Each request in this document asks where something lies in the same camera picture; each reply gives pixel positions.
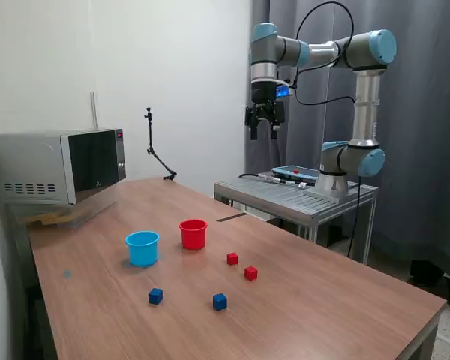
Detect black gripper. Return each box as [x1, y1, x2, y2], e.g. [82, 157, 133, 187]
[244, 79, 287, 141]

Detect blue grey teach pendant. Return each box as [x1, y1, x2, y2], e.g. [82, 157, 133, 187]
[271, 164, 320, 183]

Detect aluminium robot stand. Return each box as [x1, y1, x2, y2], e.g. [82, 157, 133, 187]
[213, 178, 379, 266]

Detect red plastic cup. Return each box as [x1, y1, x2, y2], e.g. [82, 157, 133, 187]
[178, 219, 209, 251]

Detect grey curtain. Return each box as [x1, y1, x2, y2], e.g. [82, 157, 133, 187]
[245, 0, 450, 281]

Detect blue plastic cup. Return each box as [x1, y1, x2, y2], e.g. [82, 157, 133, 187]
[125, 230, 161, 268]

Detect silver microwave oven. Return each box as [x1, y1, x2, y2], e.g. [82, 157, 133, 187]
[0, 128, 128, 206]

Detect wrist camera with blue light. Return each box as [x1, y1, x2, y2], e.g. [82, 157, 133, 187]
[275, 84, 297, 101]

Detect black cable with metal connector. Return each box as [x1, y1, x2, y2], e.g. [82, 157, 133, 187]
[238, 171, 308, 188]

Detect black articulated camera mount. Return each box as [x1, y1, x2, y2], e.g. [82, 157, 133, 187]
[142, 107, 178, 182]

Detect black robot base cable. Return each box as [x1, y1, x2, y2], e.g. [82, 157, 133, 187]
[346, 174, 363, 260]

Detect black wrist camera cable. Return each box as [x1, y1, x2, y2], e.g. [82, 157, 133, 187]
[288, 1, 357, 107]

